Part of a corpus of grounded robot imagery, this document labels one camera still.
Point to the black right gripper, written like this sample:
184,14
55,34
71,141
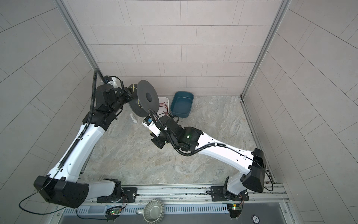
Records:
158,143

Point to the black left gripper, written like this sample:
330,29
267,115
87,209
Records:
128,96

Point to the grey perforated cable spool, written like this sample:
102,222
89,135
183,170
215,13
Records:
147,98

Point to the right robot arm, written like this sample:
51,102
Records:
188,141

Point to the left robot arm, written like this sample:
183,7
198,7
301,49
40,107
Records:
60,186

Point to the white tube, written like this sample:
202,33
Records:
133,118

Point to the white plastic bin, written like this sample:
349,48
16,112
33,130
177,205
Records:
163,106

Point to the teal plastic bin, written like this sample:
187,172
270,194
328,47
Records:
181,104

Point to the round grey knob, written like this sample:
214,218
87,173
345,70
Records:
154,211

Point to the aluminium corner profile left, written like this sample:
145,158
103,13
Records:
78,37

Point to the aluminium corner profile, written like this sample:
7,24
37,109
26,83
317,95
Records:
270,36
78,37

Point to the aluminium corner profile right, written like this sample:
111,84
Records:
270,36

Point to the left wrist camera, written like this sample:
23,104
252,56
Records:
114,81

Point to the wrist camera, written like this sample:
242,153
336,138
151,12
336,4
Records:
114,81
150,124

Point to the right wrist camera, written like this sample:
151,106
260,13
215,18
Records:
150,124

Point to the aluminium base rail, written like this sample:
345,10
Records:
200,194

